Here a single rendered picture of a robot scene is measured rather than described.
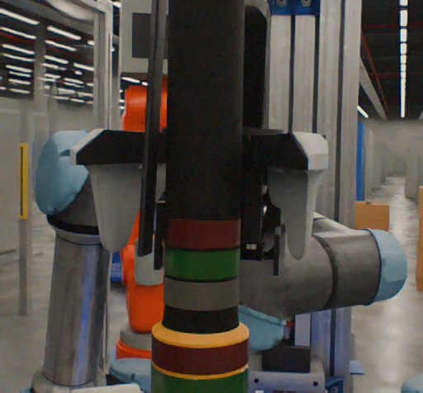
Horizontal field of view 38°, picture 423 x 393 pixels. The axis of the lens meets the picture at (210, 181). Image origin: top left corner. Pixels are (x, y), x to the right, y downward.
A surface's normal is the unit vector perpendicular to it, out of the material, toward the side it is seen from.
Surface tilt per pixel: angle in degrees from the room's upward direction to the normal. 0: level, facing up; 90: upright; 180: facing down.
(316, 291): 104
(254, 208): 90
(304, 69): 90
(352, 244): 38
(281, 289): 95
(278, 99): 90
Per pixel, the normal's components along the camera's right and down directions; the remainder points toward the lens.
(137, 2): 0.18, 0.06
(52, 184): -0.85, -0.13
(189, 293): -0.28, 0.04
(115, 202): 0.90, 0.11
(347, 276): 0.51, 0.00
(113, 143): 0.98, 0.03
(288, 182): -0.98, 0.06
